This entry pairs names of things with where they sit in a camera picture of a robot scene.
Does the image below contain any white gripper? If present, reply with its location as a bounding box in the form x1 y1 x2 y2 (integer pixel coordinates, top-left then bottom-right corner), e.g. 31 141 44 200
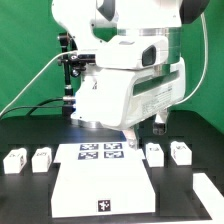
74 61 185 149

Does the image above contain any white square table top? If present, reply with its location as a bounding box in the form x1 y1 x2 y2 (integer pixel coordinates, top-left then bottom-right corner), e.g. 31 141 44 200
51 159 155 218

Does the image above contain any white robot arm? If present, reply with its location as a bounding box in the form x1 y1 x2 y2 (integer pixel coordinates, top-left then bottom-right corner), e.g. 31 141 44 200
52 0 210 147

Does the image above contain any white base tag plate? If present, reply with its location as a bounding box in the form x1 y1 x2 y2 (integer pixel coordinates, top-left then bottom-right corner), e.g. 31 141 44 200
54 142 145 163

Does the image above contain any white obstacle bar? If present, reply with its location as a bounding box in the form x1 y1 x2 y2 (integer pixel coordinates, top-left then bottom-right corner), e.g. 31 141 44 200
193 173 224 224

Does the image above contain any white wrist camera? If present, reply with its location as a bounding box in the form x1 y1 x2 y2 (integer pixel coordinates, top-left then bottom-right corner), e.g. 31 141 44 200
95 35 169 70

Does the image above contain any black camera stand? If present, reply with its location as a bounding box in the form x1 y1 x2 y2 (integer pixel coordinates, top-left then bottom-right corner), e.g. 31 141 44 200
57 33 86 116

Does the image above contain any white cable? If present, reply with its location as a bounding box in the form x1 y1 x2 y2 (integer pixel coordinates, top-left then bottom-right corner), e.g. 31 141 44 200
0 50 78 116

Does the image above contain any black cable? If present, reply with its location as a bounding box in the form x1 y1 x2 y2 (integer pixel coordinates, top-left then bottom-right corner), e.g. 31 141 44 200
0 97 65 120

